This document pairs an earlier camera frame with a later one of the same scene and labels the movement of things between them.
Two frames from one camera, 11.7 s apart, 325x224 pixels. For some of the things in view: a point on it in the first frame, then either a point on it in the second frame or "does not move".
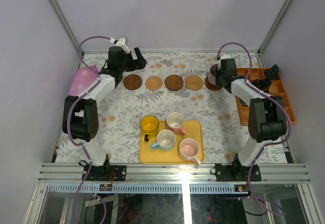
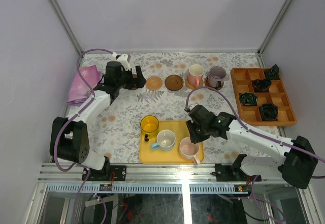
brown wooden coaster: [210, 86] does not move
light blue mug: [165, 140] does not move
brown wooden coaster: [173, 82] does not move
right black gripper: [218, 71] to [194, 137]
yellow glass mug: [149, 125] does not move
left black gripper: [135, 60] to [132, 79]
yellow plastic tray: [195, 129] does not move
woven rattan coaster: [194, 83] does not move
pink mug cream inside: [175, 121] to [195, 74]
